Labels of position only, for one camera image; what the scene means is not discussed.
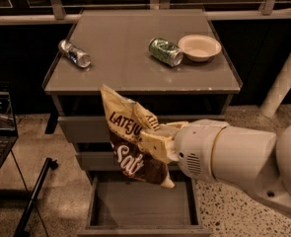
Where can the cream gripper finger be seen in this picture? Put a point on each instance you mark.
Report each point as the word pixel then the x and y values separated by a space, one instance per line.
pixel 170 129
pixel 159 144

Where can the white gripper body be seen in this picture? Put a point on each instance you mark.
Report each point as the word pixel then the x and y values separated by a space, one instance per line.
pixel 194 147

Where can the brown chip bag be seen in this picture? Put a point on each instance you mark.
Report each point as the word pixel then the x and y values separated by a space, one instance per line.
pixel 126 119

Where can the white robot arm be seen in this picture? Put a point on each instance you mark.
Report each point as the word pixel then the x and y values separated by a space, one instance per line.
pixel 254 161

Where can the grey drawer cabinet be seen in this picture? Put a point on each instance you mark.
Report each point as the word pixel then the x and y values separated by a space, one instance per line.
pixel 118 45

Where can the grey open bottom drawer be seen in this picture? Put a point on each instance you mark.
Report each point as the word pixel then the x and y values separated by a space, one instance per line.
pixel 121 207

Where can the grey middle drawer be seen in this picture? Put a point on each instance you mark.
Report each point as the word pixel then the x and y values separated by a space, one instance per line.
pixel 105 161

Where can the grey top drawer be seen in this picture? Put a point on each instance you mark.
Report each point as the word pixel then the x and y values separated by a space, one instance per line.
pixel 93 129

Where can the green soda can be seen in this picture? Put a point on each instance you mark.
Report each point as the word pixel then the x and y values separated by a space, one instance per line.
pixel 166 51

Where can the white paper bowl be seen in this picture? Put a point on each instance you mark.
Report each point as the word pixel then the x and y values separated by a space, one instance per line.
pixel 199 48

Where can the crushed silver blue can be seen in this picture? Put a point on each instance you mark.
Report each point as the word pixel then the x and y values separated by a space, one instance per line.
pixel 78 56

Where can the black tripod leg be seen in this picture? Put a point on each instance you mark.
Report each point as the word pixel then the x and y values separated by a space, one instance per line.
pixel 49 164

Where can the white diagonal post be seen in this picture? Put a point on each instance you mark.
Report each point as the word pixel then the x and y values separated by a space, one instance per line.
pixel 278 90

